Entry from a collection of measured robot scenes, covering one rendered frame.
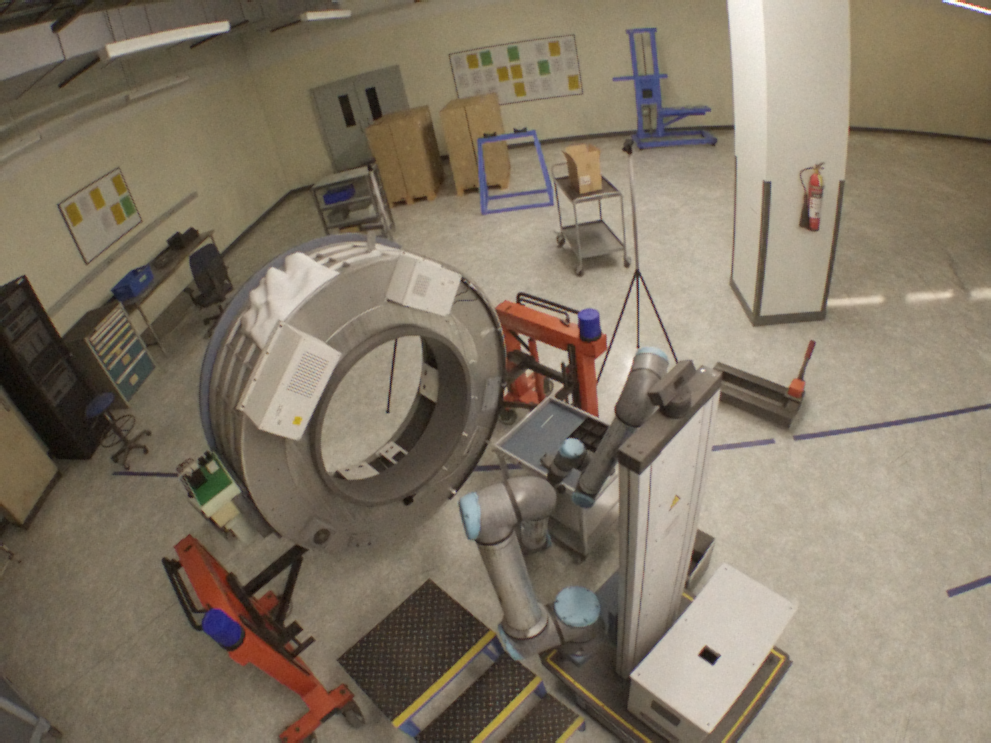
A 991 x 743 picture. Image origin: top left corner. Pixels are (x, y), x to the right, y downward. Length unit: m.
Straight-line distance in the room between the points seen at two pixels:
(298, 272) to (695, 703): 2.01
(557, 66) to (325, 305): 9.00
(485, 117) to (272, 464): 6.72
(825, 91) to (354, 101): 9.01
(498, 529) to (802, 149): 3.49
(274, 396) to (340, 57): 9.83
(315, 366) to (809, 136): 3.58
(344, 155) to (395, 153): 3.20
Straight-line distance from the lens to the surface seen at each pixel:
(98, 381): 6.53
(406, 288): 1.95
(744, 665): 1.88
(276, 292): 1.93
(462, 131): 8.12
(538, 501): 1.34
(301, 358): 1.72
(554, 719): 2.45
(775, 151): 4.03
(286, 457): 2.05
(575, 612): 1.75
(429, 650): 2.22
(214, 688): 3.44
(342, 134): 11.36
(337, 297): 1.92
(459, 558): 3.11
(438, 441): 2.57
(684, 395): 1.12
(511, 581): 1.50
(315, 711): 2.72
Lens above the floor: 2.58
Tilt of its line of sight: 38 degrees down
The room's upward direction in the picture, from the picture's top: 13 degrees counter-clockwise
